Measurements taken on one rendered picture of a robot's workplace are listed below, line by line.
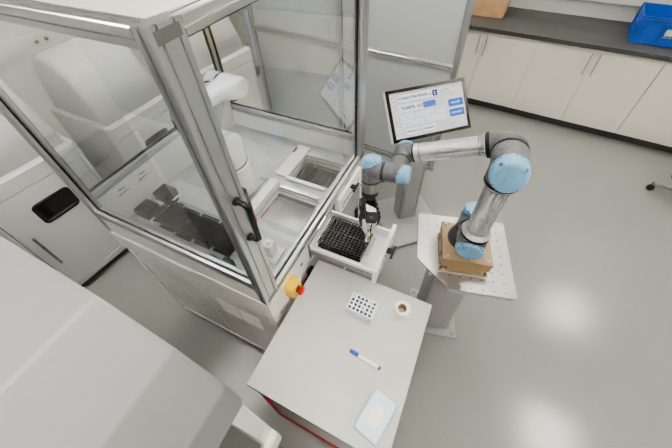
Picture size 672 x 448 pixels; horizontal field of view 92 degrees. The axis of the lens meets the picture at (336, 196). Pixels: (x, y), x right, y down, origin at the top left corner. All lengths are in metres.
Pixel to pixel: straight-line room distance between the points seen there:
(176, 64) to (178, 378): 0.55
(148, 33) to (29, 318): 0.46
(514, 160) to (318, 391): 1.09
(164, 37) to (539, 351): 2.47
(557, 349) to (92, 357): 2.44
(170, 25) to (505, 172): 0.95
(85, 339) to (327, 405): 1.00
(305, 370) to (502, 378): 1.33
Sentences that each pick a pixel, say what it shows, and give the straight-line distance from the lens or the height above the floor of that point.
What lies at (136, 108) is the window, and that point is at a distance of 0.89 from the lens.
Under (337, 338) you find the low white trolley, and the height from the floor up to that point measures 0.76.
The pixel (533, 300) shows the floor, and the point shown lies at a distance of 2.72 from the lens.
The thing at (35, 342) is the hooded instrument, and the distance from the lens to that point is 0.63.
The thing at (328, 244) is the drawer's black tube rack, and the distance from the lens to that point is 1.55.
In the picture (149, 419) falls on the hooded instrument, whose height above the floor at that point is 1.60.
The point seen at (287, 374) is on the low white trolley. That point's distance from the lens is 1.48.
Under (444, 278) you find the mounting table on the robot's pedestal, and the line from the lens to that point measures 1.68.
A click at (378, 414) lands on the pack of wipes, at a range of 1.39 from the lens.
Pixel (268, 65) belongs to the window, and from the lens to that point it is 0.95.
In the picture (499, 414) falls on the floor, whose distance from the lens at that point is 2.36.
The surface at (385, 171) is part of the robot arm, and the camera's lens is 1.25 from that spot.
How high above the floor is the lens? 2.18
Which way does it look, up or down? 47 degrees down
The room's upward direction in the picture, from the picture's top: 3 degrees counter-clockwise
